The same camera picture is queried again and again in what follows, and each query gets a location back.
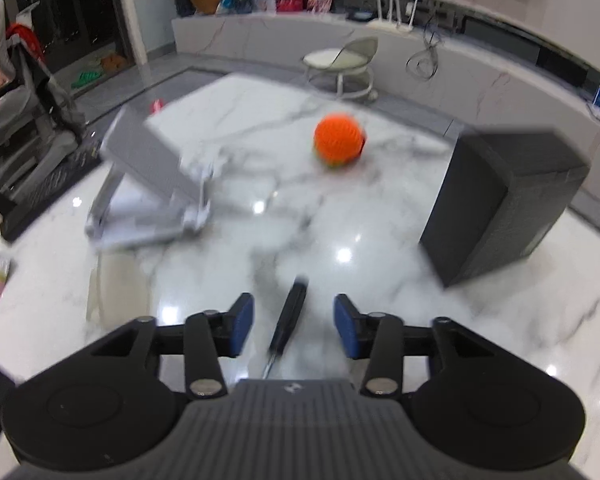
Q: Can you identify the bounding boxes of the white router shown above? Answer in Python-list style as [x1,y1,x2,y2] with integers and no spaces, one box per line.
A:
[367,0,421,36]

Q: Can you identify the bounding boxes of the pink office chair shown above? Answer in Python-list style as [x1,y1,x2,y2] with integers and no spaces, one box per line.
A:
[0,0,88,211]

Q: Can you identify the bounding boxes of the green slippers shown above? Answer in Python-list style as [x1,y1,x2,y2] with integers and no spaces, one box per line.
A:
[71,67,104,89]

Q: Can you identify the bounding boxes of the white round stool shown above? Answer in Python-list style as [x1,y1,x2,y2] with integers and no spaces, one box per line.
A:
[302,36,380,101]

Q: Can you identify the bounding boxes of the orange slippers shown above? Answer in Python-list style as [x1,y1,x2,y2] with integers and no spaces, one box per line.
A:
[100,53,129,74]

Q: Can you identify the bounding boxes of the silver laptop stand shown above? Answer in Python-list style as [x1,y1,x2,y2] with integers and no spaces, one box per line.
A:
[83,105,216,252]

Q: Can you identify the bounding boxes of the black screwdriver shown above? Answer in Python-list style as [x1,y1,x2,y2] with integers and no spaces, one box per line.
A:
[260,274,310,381]

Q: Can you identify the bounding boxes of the black cable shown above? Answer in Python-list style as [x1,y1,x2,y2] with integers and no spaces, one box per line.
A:
[405,14,442,81]

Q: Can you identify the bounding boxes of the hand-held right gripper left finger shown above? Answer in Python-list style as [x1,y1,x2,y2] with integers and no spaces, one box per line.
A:
[82,292,255,402]

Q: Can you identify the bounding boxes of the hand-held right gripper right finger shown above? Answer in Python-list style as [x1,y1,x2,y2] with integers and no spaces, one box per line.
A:
[333,294,532,402]

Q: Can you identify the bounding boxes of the large black box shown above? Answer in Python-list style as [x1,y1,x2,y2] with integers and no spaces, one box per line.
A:
[418,130,592,289]

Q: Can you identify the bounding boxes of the red cloth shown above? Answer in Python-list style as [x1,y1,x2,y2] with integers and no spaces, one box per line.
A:
[6,22,47,62]

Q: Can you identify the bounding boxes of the orange crochet ball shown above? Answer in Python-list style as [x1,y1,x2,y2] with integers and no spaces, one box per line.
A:
[313,111,368,170]

